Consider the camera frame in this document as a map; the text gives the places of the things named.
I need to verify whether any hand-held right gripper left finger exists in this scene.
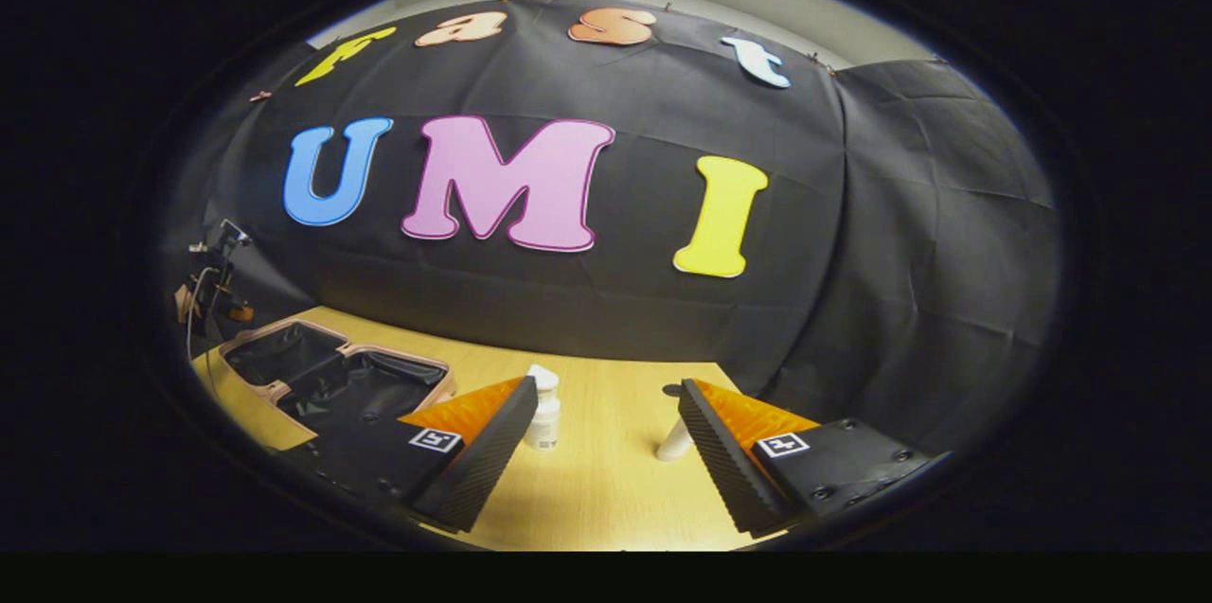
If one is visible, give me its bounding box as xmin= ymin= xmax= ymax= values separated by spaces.
xmin=275 ymin=376 xmax=539 ymax=536

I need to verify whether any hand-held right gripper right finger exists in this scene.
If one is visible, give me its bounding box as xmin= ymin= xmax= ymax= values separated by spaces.
xmin=678 ymin=379 xmax=948 ymax=540

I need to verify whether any white squeeze tube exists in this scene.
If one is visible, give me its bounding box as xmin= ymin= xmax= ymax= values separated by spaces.
xmin=655 ymin=416 xmax=694 ymax=463

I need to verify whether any pink suitcase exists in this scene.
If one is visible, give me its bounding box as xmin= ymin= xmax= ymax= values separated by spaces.
xmin=218 ymin=319 xmax=457 ymax=438

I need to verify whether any white pump bottle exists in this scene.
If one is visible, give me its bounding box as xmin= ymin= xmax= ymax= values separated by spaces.
xmin=524 ymin=364 xmax=561 ymax=451

